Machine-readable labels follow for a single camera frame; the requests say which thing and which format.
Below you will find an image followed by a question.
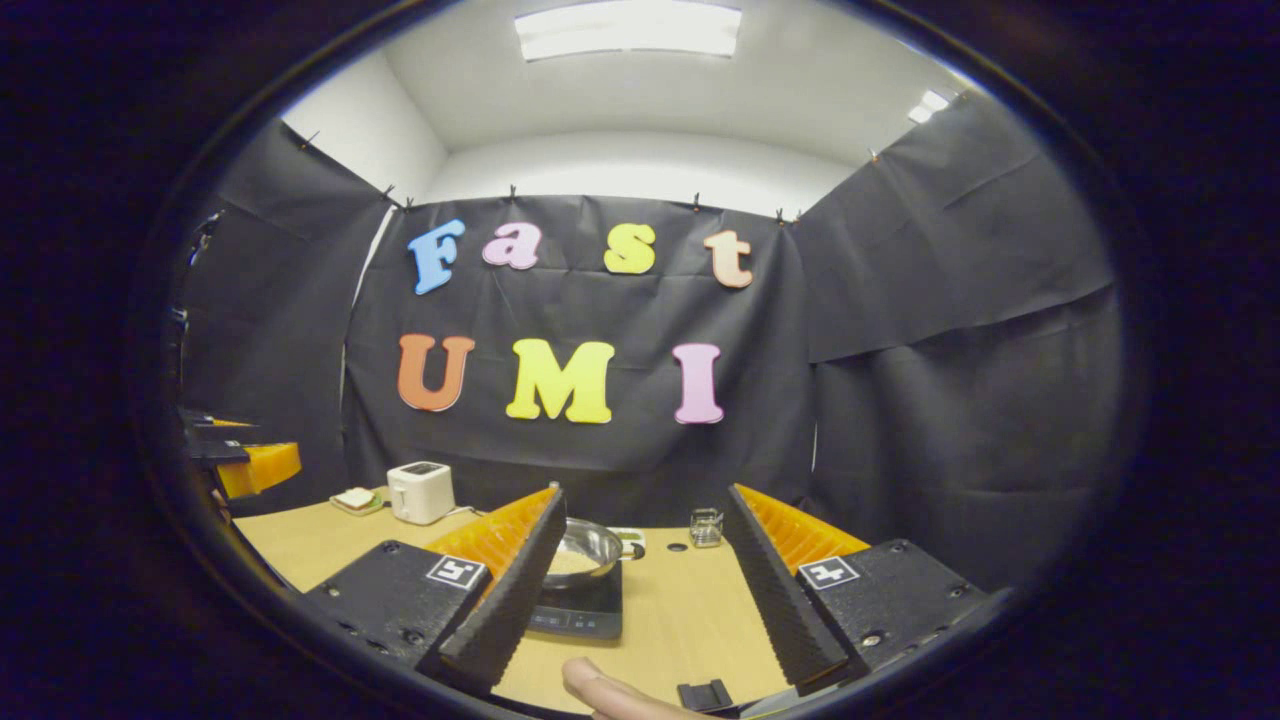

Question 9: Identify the stainless steel pot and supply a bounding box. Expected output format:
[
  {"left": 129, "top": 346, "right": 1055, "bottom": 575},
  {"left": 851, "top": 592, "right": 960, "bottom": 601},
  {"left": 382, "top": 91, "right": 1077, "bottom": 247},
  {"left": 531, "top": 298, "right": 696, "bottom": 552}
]
[{"left": 540, "top": 517, "right": 646, "bottom": 591}]

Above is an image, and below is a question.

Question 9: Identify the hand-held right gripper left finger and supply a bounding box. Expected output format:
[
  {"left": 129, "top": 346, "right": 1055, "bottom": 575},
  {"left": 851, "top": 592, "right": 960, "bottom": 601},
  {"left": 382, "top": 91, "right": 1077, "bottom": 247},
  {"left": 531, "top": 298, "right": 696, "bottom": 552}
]
[{"left": 305, "top": 482, "right": 568, "bottom": 696}]

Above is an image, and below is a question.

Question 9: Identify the large ceiling light panel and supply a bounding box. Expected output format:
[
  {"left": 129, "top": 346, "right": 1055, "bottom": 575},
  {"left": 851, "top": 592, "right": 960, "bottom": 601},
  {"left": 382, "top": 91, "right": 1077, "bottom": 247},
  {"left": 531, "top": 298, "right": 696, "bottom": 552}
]
[{"left": 515, "top": 0, "right": 743, "bottom": 63}]

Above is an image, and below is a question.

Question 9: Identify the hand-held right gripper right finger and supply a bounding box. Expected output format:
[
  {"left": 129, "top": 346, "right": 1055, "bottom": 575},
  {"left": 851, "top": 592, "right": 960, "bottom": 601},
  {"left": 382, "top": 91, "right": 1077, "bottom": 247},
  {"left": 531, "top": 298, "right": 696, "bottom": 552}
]
[{"left": 726, "top": 483, "right": 992, "bottom": 697}]

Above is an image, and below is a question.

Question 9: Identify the white toaster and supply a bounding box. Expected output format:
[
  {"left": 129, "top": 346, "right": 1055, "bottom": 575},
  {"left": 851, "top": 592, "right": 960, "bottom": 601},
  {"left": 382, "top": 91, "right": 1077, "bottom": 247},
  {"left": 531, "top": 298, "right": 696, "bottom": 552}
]
[{"left": 387, "top": 461, "right": 456, "bottom": 526}]

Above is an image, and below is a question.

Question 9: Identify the black induction cooktop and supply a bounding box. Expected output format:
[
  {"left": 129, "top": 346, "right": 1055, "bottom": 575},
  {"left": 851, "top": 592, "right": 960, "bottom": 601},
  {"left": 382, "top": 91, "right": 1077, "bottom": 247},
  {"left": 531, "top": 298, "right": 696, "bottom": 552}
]
[{"left": 527, "top": 565, "right": 624, "bottom": 641}]

